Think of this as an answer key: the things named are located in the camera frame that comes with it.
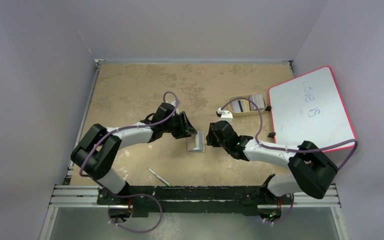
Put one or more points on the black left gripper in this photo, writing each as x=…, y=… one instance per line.
x=185, y=130

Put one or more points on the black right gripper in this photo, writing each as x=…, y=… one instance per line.
x=212, y=137

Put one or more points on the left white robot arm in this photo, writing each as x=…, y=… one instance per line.
x=96, y=151

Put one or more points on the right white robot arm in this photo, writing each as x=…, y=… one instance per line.
x=310, y=170

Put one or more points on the stack of white cards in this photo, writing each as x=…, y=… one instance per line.
x=250, y=104

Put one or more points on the beige oval card tray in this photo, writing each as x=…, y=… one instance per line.
x=241, y=115

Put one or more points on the silver pen on table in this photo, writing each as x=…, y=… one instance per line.
x=160, y=178

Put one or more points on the pink framed whiteboard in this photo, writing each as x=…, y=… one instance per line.
x=311, y=108

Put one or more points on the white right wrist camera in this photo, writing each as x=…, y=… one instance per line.
x=224, y=115

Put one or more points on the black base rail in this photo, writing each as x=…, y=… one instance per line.
x=248, y=200

